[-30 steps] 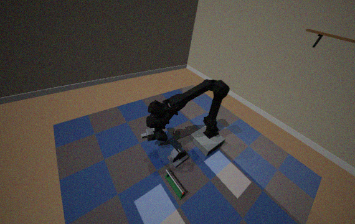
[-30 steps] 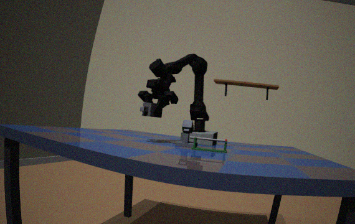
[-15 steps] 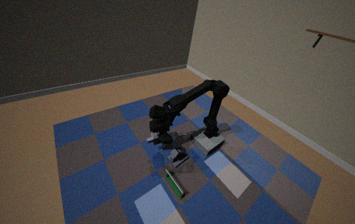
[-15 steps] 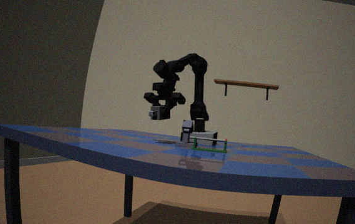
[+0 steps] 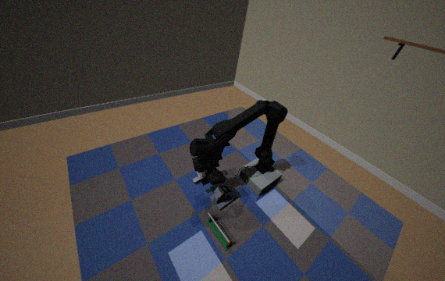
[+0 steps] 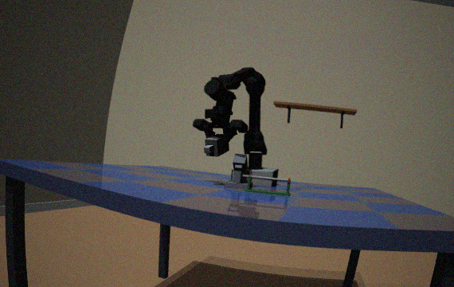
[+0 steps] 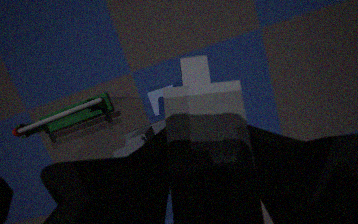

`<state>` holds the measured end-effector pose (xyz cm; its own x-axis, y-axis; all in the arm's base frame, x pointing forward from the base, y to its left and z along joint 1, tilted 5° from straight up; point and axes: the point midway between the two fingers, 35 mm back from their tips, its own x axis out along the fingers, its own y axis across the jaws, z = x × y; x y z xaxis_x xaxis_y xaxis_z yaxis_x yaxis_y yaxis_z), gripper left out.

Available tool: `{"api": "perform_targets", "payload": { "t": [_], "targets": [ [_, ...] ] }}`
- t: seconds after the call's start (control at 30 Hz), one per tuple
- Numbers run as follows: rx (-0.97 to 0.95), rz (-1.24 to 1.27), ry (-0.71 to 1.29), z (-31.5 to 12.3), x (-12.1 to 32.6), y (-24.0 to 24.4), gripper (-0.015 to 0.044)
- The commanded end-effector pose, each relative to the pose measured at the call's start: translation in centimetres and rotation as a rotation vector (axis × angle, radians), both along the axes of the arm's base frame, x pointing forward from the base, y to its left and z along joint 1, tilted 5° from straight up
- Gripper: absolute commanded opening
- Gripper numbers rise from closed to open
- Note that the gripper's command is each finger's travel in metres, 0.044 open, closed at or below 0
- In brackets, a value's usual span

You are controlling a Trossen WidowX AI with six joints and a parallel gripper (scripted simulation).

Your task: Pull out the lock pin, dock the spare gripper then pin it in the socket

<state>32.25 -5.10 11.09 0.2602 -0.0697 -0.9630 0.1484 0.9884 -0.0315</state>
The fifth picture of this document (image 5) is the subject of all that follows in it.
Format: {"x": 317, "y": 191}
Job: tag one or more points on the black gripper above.
{"x": 215, "y": 176}

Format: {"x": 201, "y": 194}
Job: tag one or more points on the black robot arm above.
{"x": 225, "y": 130}

